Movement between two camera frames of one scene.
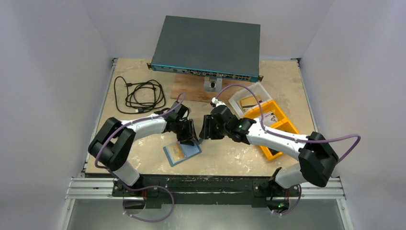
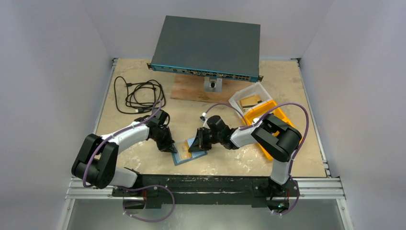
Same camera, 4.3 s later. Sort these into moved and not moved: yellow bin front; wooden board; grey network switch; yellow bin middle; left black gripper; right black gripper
Moved: right black gripper; left black gripper; yellow bin front
Not moved: grey network switch; wooden board; yellow bin middle
